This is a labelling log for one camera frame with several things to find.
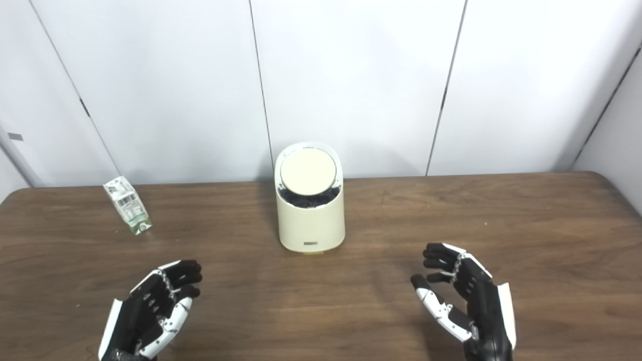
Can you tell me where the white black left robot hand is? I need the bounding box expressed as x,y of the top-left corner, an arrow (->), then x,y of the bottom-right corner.
98,259 -> 203,361

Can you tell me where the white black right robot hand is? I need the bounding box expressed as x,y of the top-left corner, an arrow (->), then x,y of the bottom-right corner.
410,243 -> 517,361

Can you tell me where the white green milk carton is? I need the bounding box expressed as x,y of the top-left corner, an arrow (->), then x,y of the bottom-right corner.
103,175 -> 153,235

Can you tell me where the cream-colored bin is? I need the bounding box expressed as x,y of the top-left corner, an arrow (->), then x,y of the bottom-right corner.
274,141 -> 346,255

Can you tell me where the round cream bin lid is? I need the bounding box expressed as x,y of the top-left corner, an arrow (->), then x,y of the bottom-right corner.
280,149 -> 337,197

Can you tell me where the black bin liner bag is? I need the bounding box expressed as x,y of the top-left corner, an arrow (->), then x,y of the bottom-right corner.
278,185 -> 342,209

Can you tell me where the white partition post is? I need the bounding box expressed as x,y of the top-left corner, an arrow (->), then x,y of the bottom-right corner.
0,120 -> 46,189

